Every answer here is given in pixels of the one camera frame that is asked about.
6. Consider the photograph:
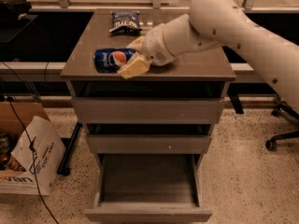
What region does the blue chip bag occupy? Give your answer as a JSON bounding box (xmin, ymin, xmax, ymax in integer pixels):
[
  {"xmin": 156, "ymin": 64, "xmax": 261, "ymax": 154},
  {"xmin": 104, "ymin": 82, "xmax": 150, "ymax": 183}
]
[{"xmin": 109, "ymin": 10, "xmax": 142, "ymax": 33}]

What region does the grey drawer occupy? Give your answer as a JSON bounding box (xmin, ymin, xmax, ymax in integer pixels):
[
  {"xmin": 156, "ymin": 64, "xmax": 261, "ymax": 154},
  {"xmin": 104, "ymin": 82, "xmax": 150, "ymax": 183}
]
[
  {"xmin": 86, "ymin": 124, "xmax": 211, "ymax": 154},
  {"xmin": 67, "ymin": 81, "xmax": 227, "ymax": 124},
  {"xmin": 85, "ymin": 154, "xmax": 212, "ymax": 223}
]

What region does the black cable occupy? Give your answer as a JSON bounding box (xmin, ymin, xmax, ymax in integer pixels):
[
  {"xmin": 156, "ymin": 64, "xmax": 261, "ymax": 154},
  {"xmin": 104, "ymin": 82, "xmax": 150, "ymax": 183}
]
[{"xmin": 0, "ymin": 61, "xmax": 62, "ymax": 224}]

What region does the cardboard box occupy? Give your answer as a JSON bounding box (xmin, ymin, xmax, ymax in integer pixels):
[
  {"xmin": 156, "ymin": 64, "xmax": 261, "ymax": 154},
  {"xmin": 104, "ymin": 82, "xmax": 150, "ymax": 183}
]
[{"xmin": 0, "ymin": 102, "xmax": 65, "ymax": 196}]

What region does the black bag on desk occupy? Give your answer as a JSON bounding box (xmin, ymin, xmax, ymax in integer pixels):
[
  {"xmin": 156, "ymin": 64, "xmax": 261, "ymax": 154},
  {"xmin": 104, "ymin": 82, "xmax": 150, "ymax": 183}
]
[{"xmin": 0, "ymin": 0, "xmax": 32, "ymax": 22}]

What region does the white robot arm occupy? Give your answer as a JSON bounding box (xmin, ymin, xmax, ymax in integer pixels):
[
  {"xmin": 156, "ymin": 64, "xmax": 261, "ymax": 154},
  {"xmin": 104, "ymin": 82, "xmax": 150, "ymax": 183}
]
[{"xmin": 118, "ymin": 0, "xmax": 299, "ymax": 112}]

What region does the blue pepsi can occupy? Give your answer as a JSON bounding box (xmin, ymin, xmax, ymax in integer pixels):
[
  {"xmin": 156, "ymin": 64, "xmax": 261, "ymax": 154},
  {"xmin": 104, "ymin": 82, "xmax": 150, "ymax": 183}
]
[{"xmin": 93, "ymin": 48, "xmax": 135, "ymax": 73}]

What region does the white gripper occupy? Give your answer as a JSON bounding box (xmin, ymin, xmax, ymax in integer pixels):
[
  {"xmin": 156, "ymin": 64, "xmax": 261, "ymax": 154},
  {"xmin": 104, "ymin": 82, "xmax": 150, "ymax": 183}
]
[{"xmin": 118, "ymin": 23, "xmax": 175, "ymax": 79}]

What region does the grey bottom drawer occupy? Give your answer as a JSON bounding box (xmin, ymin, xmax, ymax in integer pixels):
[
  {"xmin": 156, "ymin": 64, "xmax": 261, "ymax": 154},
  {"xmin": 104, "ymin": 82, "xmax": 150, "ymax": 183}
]
[{"xmin": 85, "ymin": 154, "xmax": 212, "ymax": 223}]

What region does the grey middle drawer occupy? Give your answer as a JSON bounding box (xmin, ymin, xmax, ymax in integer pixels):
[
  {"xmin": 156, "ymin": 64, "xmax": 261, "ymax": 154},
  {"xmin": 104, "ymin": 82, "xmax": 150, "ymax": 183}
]
[{"xmin": 86, "ymin": 124, "xmax": 211, "ymax": 154}]

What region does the black table leg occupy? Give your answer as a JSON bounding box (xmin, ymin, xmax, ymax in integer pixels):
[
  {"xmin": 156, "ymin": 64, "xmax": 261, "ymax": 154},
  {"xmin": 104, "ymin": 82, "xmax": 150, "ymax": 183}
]
[{"xmin": 57, "ymin": 122, "xmax": 82, "ymax": 176}]

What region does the grey drawer cabinet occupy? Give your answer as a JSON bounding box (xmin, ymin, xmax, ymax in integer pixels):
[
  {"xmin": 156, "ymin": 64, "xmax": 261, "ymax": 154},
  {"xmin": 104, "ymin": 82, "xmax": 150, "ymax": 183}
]
[{"xmin": 59, "ymin": 8, "xmax": 237, "ymax": 156}]

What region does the grey top drawer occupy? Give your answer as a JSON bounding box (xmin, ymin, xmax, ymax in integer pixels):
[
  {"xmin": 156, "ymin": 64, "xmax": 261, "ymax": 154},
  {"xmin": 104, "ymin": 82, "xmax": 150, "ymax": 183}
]
[{"xmin": 67, "ymin": 81, "xmax": 227, "ymax": 124}]

